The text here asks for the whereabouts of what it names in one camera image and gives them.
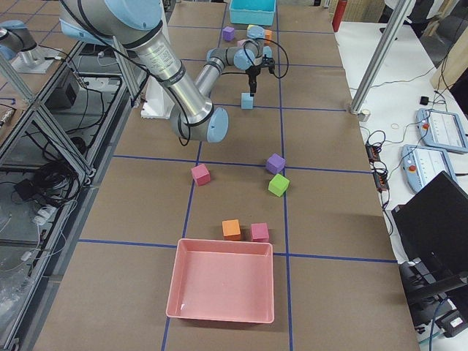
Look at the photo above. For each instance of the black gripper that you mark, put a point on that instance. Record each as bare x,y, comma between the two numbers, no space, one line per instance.
252,74

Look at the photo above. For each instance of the blue foam block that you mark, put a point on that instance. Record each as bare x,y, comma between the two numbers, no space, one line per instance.
267,51
247,101

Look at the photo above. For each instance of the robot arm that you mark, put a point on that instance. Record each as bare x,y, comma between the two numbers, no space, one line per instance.
137,25
250,58

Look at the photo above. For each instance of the orange foam block left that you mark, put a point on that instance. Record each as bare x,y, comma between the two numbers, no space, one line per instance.
268,34

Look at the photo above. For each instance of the orange foam block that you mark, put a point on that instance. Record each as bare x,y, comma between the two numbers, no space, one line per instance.
268,34
231,230

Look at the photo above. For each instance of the purple foam block left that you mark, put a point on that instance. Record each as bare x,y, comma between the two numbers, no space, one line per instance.
228,33

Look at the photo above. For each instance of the purple foam block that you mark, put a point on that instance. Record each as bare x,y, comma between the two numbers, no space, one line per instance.
228,33
275,164

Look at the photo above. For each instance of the blue plastic bin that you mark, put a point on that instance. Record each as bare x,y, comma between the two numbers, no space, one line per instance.
257,12

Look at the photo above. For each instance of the purple foam block right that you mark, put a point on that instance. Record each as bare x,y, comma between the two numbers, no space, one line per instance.
275,164

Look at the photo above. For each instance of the magenta foam block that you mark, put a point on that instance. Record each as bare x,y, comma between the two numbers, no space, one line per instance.
200,175

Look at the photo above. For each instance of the green foam block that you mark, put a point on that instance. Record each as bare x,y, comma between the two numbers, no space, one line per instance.
278,185

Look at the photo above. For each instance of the red cylinder bottle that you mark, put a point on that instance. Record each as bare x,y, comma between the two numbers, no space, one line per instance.
338,14

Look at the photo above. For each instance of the orange foam block right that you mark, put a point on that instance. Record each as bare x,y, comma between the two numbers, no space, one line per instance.
231,230

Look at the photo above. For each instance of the pink foam block near bin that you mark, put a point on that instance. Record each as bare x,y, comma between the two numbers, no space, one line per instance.
259,232

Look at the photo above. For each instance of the teach pendant near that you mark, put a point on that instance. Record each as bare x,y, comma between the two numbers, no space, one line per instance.
421,164

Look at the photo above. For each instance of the teach pendant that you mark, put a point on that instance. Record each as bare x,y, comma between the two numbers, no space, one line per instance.
442,130
421,164

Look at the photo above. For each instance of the teach pendant far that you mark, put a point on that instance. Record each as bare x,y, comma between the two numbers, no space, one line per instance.
442,130

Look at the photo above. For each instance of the pink plastic bin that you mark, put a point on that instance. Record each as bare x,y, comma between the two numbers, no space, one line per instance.
228,281

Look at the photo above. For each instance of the black laptop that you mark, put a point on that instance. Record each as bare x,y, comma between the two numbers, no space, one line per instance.
434,223

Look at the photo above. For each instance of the aluminium frame post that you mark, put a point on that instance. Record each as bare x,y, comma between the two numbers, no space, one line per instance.
388,37

